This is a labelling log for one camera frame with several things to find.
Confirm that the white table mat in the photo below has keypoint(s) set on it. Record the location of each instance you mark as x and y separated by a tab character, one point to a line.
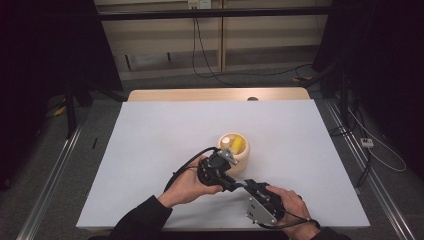
150	140

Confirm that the person's right hand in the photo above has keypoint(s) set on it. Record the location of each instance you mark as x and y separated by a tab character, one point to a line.
293	206

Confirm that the person's left hand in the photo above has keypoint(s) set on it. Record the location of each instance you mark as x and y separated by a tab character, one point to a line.
186	188

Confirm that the wooden table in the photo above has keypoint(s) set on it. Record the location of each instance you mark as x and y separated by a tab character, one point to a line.
200	94

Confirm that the yellow highlighter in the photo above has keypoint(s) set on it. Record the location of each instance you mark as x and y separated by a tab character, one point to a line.
237	145

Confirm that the cream duck pen holder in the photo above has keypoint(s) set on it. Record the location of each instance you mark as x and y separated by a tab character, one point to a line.
243	161

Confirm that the aluminium floor rail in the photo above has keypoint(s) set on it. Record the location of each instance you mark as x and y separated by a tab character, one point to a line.
50	180
376	180

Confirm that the dark round table grommet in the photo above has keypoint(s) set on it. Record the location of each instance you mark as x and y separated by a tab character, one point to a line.
252	98

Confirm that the black metal stand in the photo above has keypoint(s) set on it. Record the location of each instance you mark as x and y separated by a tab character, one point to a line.
343	100
70	110

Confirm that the white wall socket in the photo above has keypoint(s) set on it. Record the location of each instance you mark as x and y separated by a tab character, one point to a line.
199	4

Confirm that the black curtain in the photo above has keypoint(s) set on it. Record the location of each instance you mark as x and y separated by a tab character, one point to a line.
43	66
383	66

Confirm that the white power strip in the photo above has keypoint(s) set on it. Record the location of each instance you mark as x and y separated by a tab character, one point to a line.
367	142

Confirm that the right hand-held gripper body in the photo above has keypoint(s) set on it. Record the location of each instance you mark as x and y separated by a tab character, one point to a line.
265	205

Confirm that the black horizontal bar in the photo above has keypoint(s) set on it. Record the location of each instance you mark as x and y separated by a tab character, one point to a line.
213	14

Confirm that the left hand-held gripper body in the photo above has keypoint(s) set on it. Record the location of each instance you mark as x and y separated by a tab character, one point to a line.
213	170

